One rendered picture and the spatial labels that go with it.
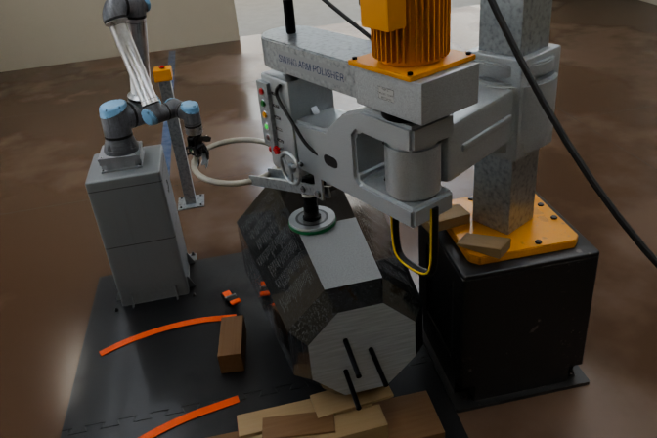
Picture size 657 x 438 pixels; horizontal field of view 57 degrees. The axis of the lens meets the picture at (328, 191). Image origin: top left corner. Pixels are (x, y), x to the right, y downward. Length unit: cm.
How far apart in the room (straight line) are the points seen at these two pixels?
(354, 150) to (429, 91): 48
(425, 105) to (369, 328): 101
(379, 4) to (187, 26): 776
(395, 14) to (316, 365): 140
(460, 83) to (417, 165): 30
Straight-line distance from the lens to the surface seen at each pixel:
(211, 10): 937
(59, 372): 365
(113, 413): 327
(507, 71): 239
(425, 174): 201
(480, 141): 226
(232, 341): 325
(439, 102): 184
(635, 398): 323
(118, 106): 347
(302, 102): 243
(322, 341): 242
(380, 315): 241
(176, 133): 458
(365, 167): 221
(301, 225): 273
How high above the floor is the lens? 225
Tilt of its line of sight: 29 degrees down
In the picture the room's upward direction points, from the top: 5 degrees counter-clockwise
